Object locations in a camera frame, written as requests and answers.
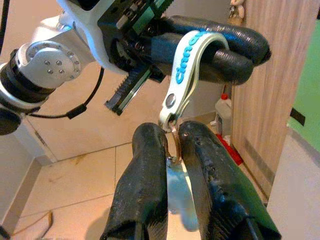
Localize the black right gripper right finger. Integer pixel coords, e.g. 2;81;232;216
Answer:
177;120;283;240

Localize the key bunch with white tag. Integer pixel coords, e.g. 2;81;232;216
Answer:
158;29;230;232

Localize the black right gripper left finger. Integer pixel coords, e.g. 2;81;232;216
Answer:
99;121;170;240

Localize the white plastic jug red cap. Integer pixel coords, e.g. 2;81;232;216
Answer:
214;92;234;137

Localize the thin brown cord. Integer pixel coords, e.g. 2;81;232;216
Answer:
13;209;55;238

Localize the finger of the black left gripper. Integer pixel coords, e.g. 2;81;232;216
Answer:
151;14;273;65
151;33;255;86

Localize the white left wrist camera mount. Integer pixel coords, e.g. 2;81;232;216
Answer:
56;0;127;75

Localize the small beige plush toy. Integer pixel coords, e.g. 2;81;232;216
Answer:
228;0;246;25

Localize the light wood door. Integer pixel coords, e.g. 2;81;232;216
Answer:
231;0;317;201

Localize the green wall sheet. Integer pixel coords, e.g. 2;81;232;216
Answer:
287;18;320;153

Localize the black tape strip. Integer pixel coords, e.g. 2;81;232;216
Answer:
289;106;307;127

